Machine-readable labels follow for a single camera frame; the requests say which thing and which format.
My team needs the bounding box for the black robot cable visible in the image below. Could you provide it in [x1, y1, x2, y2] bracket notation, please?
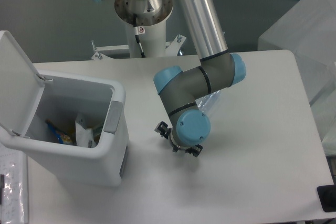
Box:
[132, 13, 146, 58]

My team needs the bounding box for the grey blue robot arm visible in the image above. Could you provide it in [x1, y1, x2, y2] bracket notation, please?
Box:
[95, 0, 246, 156]

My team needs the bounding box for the white pedestal foot frame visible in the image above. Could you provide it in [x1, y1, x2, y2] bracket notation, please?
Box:
[91, 34, 186, 60]

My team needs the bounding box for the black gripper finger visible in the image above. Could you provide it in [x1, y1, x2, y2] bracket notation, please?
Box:
[185, 144, 203, 157]
[154, 121, 171, 140]

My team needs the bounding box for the black device at edge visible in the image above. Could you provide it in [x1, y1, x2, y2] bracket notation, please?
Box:
[317, 185, 335, 212]

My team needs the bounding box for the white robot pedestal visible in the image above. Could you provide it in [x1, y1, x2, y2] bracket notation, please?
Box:
[125, 21, 166, 58]

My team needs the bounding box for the white paper notebook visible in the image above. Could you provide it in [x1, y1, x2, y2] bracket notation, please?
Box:
[1, 145, 29, 223]

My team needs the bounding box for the white trash can lid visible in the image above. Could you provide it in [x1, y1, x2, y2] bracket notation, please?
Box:
[1, 30, 54, 141]

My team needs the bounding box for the crushed clear plastic bottle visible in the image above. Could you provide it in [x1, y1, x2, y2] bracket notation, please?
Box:
[196, 91, 221, 118]

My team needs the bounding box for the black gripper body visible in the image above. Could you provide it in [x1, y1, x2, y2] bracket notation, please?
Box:
[168, 129, 194, 153]

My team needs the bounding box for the white paper wrapper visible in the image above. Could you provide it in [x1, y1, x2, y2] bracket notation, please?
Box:
[75, 113, 97, 148]

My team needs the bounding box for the white trash can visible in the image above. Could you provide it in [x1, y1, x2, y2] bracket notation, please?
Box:
[1, 71, 129, 187]

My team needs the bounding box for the colourful snack wrapper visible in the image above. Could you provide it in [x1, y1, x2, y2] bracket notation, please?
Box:
[45, 119, 76, 146]

